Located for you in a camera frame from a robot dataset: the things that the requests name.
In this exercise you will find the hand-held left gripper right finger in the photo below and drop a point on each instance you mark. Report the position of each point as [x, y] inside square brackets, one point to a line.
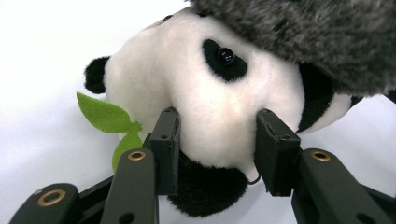
[277, 155]

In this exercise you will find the grey fabric pouch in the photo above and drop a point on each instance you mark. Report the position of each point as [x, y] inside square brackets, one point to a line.
[311, 37]

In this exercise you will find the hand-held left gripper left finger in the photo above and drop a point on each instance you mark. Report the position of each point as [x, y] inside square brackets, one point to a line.
[165, 155]

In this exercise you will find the panda plush toy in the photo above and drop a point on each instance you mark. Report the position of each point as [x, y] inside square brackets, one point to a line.
[174, 77]

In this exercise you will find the white table mat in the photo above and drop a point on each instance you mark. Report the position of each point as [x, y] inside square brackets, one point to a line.
[37, 46]

